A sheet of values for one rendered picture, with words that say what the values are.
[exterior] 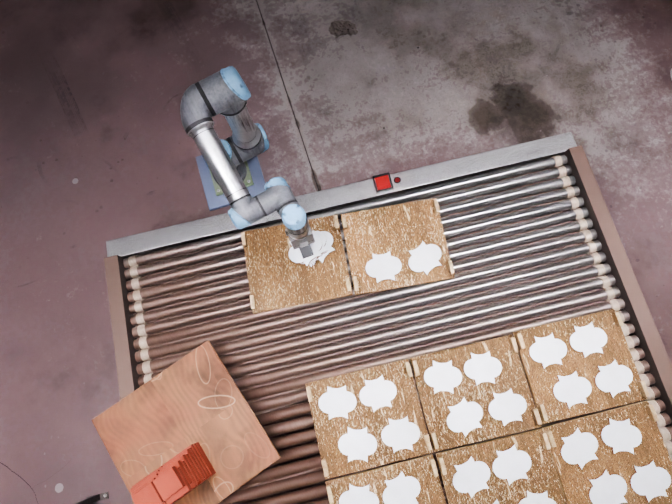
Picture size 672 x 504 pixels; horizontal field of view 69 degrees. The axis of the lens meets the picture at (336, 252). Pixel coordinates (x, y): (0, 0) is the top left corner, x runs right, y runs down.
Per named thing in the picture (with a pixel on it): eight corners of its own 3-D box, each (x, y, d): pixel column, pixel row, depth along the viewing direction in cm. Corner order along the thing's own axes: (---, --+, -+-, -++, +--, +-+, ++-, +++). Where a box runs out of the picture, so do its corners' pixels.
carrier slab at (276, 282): (242, 233, 208) (241, 231, 206) (337, 215, 208) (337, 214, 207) (253, 314, 199) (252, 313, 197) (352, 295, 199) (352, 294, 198)
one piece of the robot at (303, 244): (292, 253, 166) (297, 264, 182) (317, 244, 167) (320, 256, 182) (281, 221, 169) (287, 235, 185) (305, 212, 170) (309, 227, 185)
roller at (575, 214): (134, 315, 205) (128, 314, 200) (581, 208, 210) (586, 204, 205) (135, 327, 203) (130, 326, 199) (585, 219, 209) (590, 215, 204)
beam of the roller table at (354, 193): (111, 244, 215) (105, 241, 209) (565, 137, 221) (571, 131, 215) (114, 263, 213) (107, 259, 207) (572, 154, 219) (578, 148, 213)
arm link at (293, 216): (297, 196, 157) (309, 218, 155) (300, 208, 168) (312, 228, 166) (275, 207, 157) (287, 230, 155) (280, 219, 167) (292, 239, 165)
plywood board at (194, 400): (93, 419, 180) (91, 420, 178) (209, 340, 186) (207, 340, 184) (160, 545, 169) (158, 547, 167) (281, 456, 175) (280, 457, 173)
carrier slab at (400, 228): (340, 215, 208) (340, 214, 207) (435, 199, 209) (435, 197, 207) (355, 295, 199) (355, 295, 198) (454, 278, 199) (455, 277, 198)
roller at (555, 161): (126, 259, 211) (121, 256, 206) (560, 156, 216) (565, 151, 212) (128, 270, 210) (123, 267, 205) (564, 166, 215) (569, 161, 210)
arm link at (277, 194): (251, 187, 161) (266, 215, 158) (281, 171, 162) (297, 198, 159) (256, 196, 168) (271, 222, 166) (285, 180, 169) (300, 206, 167)
